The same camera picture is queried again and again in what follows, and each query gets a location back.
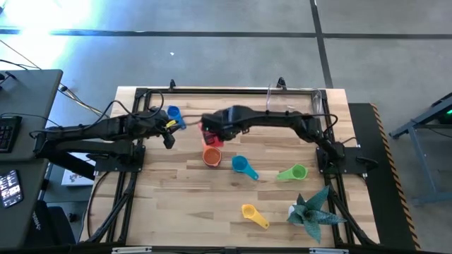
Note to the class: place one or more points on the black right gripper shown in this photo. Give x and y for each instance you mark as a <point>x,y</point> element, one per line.
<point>226,121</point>

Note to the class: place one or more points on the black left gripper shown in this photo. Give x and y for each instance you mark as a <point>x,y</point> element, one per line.
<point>159,121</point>

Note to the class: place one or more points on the red measuring cup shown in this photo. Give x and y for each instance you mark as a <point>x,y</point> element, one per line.
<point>219,142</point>

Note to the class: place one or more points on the small blue measuring cup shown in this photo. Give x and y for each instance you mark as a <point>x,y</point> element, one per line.
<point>173,111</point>

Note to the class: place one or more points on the orange measuring cup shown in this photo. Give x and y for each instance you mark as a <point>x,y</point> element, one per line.
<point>212,158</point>

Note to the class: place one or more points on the teal measuring cup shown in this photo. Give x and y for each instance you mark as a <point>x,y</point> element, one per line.
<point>240,163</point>

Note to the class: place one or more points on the yellow measuring cup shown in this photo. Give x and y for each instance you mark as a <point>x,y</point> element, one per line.
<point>248,211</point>

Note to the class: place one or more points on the green measuring cup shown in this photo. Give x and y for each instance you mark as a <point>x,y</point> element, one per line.
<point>296,173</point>

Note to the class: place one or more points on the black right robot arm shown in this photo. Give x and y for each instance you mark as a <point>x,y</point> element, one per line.
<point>282,118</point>

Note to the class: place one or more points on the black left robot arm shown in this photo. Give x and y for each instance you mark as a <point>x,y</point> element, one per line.
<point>106,128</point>

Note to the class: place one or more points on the clear plastic basket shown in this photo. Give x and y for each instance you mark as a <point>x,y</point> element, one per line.
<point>282,102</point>

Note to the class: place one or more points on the dark table clamp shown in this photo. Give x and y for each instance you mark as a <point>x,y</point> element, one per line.
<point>281,84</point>
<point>172,85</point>

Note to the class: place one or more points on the black diagonal support beam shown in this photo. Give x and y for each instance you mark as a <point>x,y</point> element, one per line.
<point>70,166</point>

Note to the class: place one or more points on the white printed box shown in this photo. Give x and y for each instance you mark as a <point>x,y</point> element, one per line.
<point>76,176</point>

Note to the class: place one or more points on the white plant pot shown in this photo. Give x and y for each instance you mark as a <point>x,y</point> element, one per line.
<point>290,210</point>

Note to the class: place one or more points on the teal artificial succulent plant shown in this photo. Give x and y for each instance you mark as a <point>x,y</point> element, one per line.
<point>310,215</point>

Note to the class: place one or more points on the grey desk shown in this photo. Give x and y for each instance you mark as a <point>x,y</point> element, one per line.
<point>31,98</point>
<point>28,218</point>

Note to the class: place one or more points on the black keyboard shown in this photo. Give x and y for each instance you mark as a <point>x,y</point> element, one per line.
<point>8,134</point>

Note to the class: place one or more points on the black office chair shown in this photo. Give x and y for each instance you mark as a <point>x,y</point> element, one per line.
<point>49,225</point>

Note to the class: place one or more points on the black smartphone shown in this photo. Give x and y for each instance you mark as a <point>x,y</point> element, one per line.
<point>10,188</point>

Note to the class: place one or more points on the black hazard-striped floor mat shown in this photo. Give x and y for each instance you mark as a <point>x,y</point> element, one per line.
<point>374,211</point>

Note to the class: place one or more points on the black metal table frame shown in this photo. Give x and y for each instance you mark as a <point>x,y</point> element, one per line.
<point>229,91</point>

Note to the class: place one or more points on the silver metal bracket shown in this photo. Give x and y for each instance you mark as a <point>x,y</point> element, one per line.
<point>130,250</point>
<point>328,251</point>

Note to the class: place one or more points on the blue-grey metal table frame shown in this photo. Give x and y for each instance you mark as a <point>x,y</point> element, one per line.
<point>413,128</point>

